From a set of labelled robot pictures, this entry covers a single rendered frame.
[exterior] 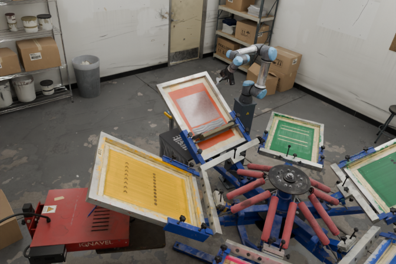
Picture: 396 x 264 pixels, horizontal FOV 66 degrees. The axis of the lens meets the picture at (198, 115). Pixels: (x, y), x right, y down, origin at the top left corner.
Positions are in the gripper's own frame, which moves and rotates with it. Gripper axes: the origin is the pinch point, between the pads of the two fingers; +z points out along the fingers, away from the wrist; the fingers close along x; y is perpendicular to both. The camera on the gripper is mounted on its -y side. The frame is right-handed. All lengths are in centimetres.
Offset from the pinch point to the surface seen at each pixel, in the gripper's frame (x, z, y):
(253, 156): -107, 140, -64
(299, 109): -281, 163, -27
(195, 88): 17.7, 14.4, 10.1
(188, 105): 35.4, 14.4, -3.9
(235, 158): 30, 2, -67
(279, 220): 39, -16, -122
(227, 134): 13.6, 14.4, -43.0
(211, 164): 51, 6, -62
